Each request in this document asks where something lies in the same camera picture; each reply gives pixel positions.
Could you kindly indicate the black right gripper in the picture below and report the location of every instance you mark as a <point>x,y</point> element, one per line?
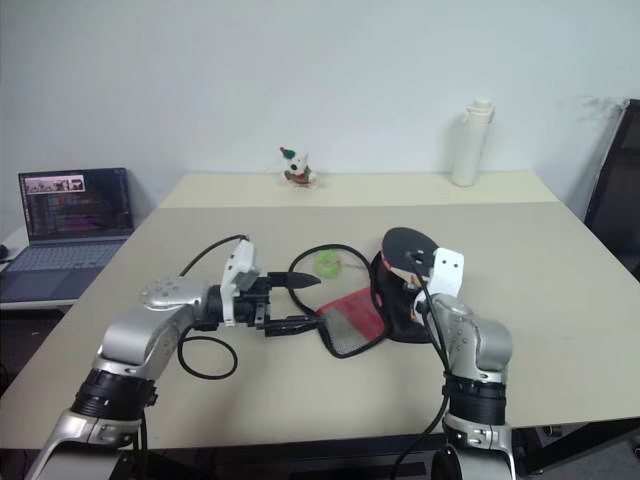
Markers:
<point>414,281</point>

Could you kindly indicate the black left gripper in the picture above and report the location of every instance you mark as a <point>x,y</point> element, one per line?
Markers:
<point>250,305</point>

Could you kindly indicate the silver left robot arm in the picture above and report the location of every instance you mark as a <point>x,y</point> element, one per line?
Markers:
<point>145,330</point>

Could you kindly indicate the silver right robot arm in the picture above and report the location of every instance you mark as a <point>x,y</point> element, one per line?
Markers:
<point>475,350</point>

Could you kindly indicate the black paddle case red mesh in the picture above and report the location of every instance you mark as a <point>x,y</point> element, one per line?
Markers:
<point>360,315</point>

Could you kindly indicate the green ball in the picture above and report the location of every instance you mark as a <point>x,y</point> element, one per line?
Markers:
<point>327,264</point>

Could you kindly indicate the small white dog figurine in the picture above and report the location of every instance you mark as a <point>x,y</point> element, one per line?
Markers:
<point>299,167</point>

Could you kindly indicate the white water bottle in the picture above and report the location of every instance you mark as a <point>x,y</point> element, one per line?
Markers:
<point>470,145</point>

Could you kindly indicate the black office chair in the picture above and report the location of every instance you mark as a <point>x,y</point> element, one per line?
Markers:
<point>617,195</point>

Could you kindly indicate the open grey laptop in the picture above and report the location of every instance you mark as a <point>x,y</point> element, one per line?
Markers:
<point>75,210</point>

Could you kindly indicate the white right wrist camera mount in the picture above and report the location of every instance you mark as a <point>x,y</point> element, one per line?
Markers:
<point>446,272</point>

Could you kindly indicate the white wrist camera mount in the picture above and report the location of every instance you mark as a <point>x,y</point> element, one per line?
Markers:
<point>446,272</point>
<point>240,265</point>

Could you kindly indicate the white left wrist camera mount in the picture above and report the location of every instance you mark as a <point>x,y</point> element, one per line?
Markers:
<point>240,265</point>

